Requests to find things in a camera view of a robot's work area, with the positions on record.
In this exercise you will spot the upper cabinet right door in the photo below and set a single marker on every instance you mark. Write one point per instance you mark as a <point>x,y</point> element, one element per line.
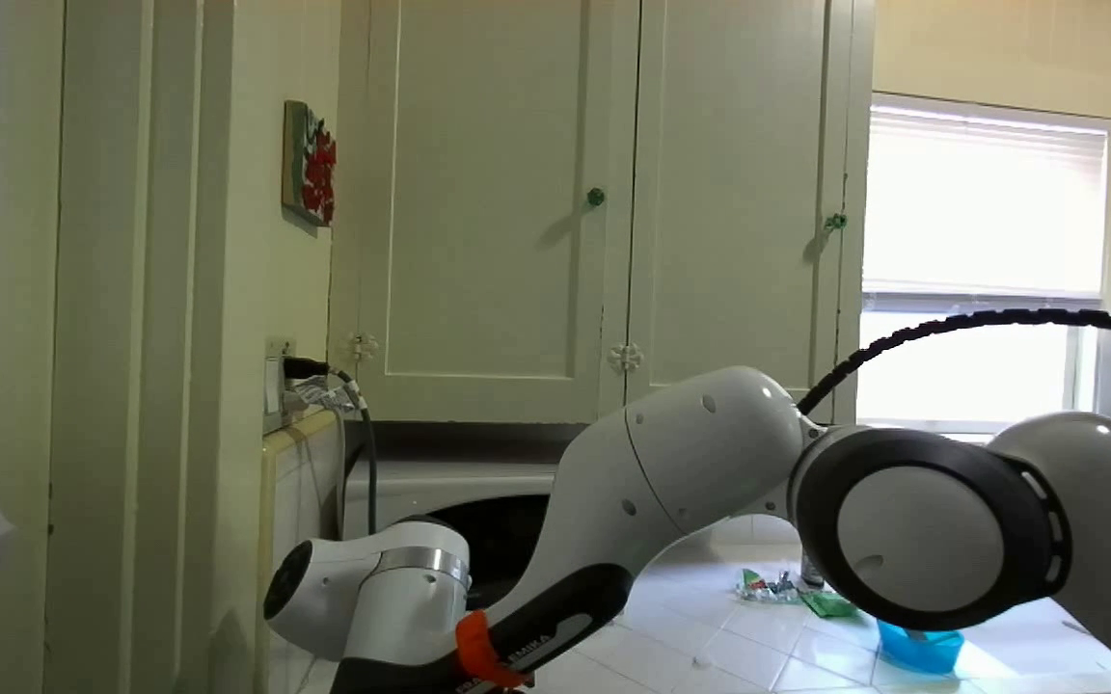
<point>748,158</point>

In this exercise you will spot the blue plastic bowl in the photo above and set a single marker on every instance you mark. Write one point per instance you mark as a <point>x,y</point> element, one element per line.
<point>927,655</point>

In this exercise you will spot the wall power outlet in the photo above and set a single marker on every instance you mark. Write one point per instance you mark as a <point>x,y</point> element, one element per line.
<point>293,380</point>

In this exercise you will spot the upper cabinet left door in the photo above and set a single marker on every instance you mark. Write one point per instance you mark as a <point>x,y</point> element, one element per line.
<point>478,195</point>

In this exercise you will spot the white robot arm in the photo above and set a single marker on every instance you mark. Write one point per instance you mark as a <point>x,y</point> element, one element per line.
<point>909,526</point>

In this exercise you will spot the cabinet door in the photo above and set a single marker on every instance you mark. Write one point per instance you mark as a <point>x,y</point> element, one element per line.
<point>478,195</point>
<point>748,158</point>

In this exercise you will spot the red wall picture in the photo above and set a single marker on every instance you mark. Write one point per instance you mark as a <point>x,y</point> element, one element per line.
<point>305,169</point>

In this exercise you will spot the window blind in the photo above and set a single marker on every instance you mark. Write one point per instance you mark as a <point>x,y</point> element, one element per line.
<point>981,201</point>

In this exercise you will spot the white microwave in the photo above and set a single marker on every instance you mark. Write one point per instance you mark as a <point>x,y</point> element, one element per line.
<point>494,506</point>

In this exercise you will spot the candy wrapper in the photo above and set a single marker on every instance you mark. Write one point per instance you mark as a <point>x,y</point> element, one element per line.
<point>757,588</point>

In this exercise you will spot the green snack bag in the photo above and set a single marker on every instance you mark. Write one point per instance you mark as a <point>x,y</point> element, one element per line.
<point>828,603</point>

